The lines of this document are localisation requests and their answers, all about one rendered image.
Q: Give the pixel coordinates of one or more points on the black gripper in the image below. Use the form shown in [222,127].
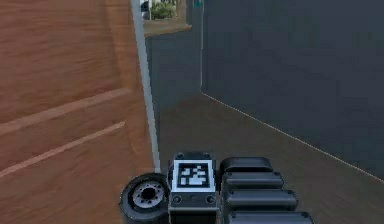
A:
[146,196]

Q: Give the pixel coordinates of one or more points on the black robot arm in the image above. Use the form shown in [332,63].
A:
[233,196]

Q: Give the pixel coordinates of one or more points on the brown wooden room door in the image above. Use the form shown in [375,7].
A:
[66,100]

